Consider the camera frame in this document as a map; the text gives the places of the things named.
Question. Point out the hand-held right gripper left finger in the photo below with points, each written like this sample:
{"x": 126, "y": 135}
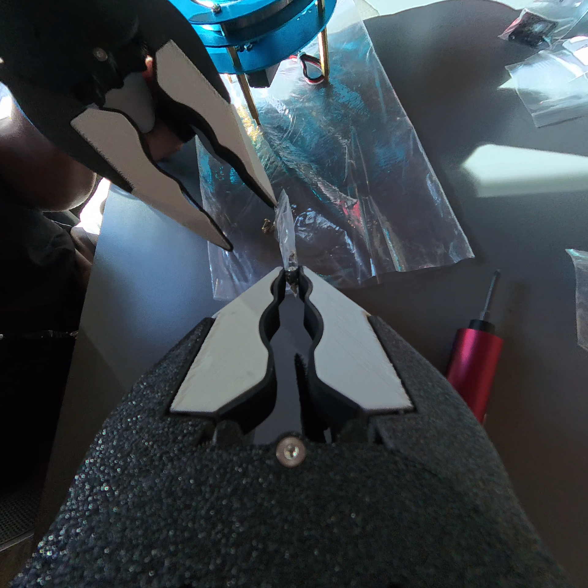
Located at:
{"x": 225, "y": 363}

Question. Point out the pile of small screw bags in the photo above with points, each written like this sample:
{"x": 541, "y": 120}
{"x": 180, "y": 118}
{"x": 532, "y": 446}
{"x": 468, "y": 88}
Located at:
{"x": 551, "y": 78}

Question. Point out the grey desk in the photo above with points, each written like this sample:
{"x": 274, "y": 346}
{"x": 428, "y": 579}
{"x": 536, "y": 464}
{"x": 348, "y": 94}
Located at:
{"x": 505, "y": 220}

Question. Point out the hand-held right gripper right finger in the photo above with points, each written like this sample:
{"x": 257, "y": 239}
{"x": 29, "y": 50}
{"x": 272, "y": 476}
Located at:
{"x": 358, "y": 363}

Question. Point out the small clear screw bag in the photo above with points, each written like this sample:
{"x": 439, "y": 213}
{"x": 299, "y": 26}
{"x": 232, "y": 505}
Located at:
{"x": 285, "y": 229}

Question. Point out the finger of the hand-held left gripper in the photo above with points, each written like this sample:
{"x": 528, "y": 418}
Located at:
{"x": 138, "y": 170}
{"x": 202, "y": 96}

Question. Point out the blue toy robot arm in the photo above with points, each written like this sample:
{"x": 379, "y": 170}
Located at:
{"x": 257, "y": 41}

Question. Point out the large clear plastic bag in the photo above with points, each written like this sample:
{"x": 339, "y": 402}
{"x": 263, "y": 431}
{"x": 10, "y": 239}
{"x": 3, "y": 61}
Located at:
{"x": 367, "y": 183}

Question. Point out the person's left hand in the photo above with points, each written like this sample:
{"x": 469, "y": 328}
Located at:
{"x": 46, "y": 183}

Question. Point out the red screwdriver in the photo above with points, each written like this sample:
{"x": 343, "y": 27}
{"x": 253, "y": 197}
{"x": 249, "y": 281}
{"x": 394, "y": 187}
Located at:
{"x": 475, "y": 358}

